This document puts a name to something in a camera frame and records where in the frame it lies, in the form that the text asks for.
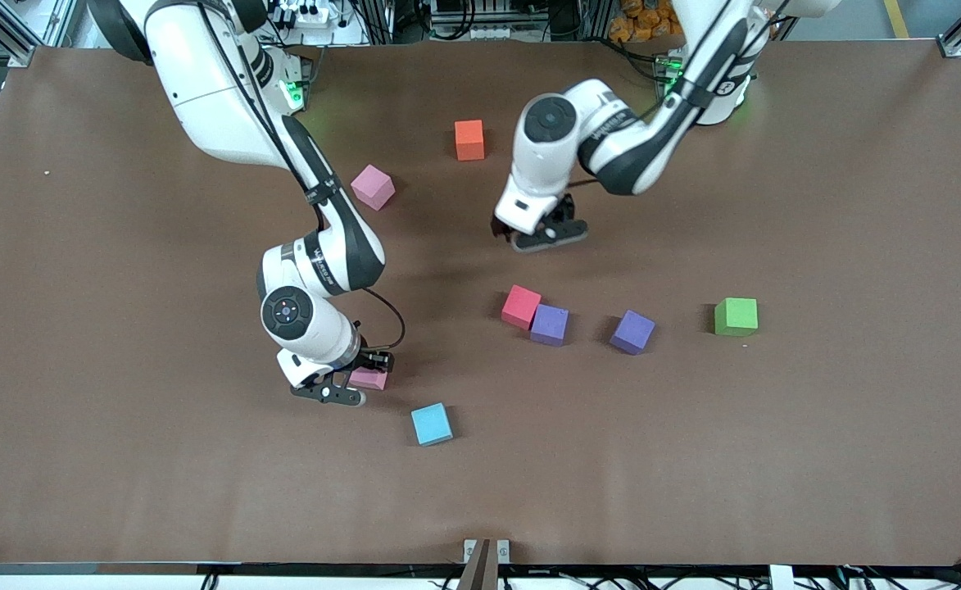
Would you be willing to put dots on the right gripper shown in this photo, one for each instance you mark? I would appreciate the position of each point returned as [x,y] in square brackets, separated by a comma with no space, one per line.
[373,360]

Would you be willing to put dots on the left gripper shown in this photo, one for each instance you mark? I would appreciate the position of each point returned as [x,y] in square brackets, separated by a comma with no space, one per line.
[563,212]

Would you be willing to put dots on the pink foam block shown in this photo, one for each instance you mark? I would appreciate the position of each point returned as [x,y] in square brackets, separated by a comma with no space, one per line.
[373,185]
[371,379]

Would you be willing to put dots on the red foam block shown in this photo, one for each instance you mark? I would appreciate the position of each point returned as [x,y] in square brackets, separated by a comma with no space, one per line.
[520,306]

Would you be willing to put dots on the purple foam block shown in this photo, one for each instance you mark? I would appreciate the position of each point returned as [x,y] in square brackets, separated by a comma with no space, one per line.
[632,332]
[550,325]

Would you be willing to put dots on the orange foam block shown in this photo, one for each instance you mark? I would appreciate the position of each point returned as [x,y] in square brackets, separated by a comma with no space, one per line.
[469,139]

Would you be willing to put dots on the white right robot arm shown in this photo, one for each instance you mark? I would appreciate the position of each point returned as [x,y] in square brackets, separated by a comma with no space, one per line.
[218,106]

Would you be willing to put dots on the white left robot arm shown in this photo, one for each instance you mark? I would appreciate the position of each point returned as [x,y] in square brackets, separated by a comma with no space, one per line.
[636,152]

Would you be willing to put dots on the blue foam block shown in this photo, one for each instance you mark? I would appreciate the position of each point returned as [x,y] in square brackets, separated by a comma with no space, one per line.
[432,424]

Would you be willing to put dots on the white plain socket strip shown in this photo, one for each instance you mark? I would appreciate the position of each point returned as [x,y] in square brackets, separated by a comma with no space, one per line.
[480,33]

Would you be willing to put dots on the green foam block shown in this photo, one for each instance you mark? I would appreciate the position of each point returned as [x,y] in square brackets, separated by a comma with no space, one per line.
[736,316]

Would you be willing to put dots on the bag of orange snacks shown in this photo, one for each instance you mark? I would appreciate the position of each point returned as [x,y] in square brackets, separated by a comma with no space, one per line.
[644,20]

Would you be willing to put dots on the white socket strip with plugs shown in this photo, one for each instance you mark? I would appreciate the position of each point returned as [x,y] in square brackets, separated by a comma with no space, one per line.
[310,12]

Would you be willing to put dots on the grey metal bracket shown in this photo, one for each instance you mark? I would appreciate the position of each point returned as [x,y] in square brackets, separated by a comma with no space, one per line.
[503,551]

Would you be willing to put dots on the brown camera post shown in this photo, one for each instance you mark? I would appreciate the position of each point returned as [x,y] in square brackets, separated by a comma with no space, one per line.
[480,569]

